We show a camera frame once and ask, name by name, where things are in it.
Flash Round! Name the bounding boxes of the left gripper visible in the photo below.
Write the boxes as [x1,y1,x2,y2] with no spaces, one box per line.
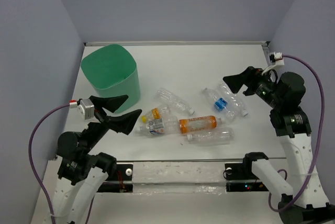
[83,93,143,151]

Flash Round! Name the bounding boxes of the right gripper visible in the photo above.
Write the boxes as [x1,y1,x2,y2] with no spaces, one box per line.
[222,65,282,107]

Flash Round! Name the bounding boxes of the clear bottle white cap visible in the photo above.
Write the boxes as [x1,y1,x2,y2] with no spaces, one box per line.
[218,82,248,117]

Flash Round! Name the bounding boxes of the blue label clear bottle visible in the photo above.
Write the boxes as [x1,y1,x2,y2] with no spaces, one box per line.
[202,88,236,122]

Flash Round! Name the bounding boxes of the yellow cap small bottle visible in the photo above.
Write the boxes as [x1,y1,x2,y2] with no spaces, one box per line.
[141,104,171,123]

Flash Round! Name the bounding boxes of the clear plastic bottle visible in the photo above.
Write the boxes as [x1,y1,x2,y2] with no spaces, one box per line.
[155,87,195,116]

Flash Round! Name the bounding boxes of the white label clear bottle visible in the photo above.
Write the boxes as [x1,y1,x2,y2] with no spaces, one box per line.
[136,116,180,137]

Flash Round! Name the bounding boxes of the large clear bottle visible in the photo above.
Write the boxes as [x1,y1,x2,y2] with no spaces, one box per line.
[186,127,234,147]

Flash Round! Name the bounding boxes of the orange label bottle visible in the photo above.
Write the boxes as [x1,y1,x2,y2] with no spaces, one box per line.
[179,116,222,134]

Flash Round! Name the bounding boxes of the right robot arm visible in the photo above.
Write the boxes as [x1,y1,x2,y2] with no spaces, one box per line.
[223,66,334,223]

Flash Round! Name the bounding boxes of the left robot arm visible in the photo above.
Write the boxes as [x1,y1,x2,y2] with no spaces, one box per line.
[43,95,142,223]

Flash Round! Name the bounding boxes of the green plastic bin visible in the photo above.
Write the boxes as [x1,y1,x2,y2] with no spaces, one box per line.
[81,44,141,113]

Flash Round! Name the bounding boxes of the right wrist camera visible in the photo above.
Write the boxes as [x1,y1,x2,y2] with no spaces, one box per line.
[269,52,284,68]

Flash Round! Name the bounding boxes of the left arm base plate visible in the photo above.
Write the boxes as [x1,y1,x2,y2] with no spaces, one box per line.
[97,162,133,193]

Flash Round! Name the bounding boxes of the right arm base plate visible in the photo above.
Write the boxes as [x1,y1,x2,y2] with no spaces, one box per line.
[222,163,268,193]

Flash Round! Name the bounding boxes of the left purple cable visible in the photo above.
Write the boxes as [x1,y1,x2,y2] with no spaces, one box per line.
[28,100,77,224]

